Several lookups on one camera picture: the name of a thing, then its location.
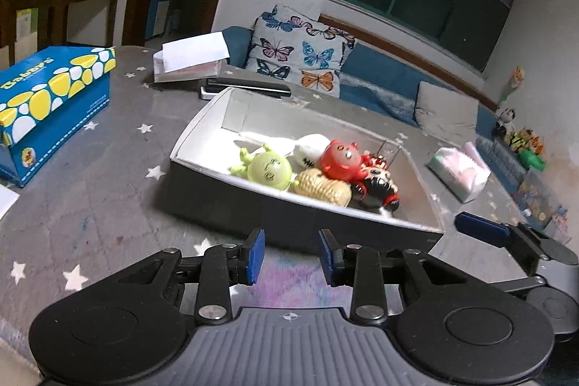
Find blue sofa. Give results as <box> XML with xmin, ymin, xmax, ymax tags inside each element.
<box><xmin>220</xmin><ymin>25</ymin><xmax>562</xmax><ymax>228</ymax></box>

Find red round plastic toy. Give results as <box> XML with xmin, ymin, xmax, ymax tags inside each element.
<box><xmin>319</xmin><ymin>139</ymin><xmax>367</xmax><ymax>182</ymax></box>

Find white plush rabbit toy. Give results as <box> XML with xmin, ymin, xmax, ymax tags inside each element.
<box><xmin>238</xmin><ymin>131</ymin><xmax>331</xmax><ymax>170</ymax></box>

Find grey sofa cushion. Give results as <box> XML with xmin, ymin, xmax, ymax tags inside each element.
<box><xmin>414</xmin><ymin>81</ymin><xmax>479</xmax><ymax>146</ymax></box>

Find yellow orange plush toys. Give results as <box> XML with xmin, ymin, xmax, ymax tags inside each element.
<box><xmin>508</xmin><ymin>128</ymin><xmax>545</xmax><ymax>156</ymax></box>

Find red black ladybug toy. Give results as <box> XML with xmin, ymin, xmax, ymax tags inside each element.
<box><xmin>351</xmin><ymin>151</ymin><xmax>400</xmax><ymax>213</ymax></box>

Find blue yellow tissue box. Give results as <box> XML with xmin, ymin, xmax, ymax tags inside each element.
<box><xmin>0</xmin><ymin>46</ymin><xmax>117</xmax><ymax>187</ymax></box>

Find panda plush toy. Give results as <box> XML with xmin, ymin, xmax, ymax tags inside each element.
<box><xmin>493</xmin><ymin>108</ymin><xmax>516</xmax><ymax>139</ymax></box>

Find black flat remote device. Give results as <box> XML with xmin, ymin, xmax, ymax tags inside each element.
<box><xmin>198</xmin><ymin>77</ymin><xmax>291</xmax><ymax>101</ymax></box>

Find clear acrylic card holder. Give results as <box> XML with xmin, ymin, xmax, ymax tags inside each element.
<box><xmin>153</xmin><ymin>31</ymin><xmax>230</xmax><ymax>83</ymax></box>

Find white paper sheet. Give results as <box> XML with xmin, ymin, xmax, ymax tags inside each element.
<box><xmin>0</xmin><ymin>185</ymin><xmax>20</xmax><ymax>219</ymax></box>

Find grey cardboard storage box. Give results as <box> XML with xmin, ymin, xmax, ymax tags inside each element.
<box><xmin>164</xmin><ymin>88</ymin><xmax>444</xmax><ymax>253</ymax></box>

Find wall flower decoration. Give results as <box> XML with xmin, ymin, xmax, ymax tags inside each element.
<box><xmin>499</xmin><ymin>65</ymin><xmax>525</xmax><ymax>104</ymax></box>

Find pink white tissue pack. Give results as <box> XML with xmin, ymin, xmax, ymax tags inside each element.
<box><xmin>427</xmin><ymin>142</ymin><xmax>492</xmax><ymax>204</ymax></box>

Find green round plastic toy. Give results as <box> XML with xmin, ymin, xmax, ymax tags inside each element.
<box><xmin>229</xmin><ymin>144</ymin><xmax>292</xmax><ymax>191</ymax></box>

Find tan peanut shaped toy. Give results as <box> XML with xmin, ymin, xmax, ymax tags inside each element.
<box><xmin>291</xmin><ymin>167</ymin><xmax>352</xmax><ymax>208</ymax></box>

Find butterfly print pillow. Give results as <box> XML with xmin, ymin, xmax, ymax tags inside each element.
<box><xmin>245</xmin><ymin>6</ymin><xmax>356</xmax><ymax>98</ymax></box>

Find green toy on sofa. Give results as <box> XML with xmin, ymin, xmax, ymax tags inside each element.
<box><xmin>519</xmin><ymin>149</ymin><xmax>547</xmax><ymax>171</ymax></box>

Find wooden side table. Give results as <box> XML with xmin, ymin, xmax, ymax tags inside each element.
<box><xmin>1</xmin><ymin>0</ymin><xmax>118</xmax><ymax>67</ymax></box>

